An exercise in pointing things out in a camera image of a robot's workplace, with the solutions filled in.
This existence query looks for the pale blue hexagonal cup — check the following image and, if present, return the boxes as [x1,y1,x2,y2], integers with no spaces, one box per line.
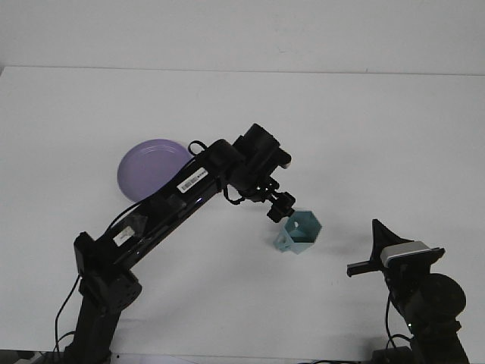
[274,209,324,255]

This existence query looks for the pale purple round plate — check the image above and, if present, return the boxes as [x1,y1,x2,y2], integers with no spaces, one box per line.
[117,138,192,203]

